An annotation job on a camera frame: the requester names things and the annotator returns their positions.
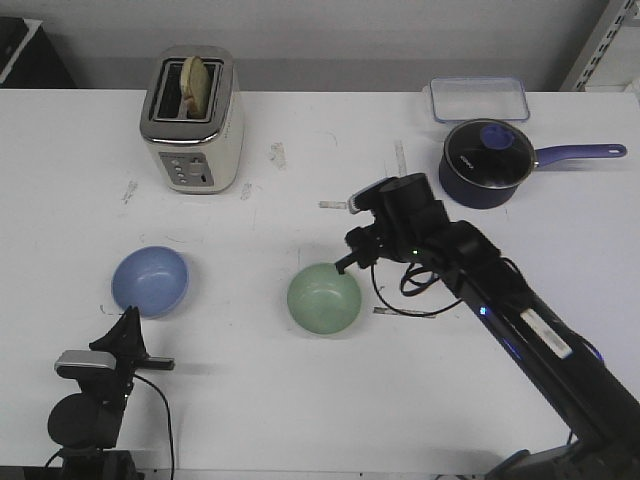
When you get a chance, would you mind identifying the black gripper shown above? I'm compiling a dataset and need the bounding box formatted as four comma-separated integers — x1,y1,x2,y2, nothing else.
335,173,450,275
89,306,175,400

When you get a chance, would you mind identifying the green bowl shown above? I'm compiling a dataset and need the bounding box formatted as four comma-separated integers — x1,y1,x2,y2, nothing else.
286,263,362,335

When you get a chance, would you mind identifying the blue bowl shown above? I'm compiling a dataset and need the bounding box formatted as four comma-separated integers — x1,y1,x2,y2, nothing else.
111,246,190,318

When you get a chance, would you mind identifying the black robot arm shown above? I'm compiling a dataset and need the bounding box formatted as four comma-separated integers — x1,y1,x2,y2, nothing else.
335,173,639,479
47,306,175,479

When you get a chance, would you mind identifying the blue saucepan with glass lid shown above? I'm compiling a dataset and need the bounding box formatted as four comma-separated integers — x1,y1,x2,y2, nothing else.
438,118,627,209

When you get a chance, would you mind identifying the cream toaster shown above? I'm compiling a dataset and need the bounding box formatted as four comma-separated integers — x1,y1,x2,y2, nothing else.
139,45,245,194

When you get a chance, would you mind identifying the clear container with blue lid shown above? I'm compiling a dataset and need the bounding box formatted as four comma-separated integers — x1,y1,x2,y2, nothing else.
423,76,530,123

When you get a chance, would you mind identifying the toast slice in toaster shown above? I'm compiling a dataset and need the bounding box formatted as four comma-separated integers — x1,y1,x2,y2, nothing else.
179,56,211,119

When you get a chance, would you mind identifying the metal shelf upright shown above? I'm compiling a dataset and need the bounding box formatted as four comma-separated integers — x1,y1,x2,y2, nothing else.
558,0,639,92

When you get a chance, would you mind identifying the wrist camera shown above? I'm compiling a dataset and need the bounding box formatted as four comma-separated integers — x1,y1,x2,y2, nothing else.
54,350,116,380
347,177,395,214

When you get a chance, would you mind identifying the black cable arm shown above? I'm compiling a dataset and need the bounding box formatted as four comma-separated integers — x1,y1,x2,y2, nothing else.
133,373,176,480
370,257,464,318

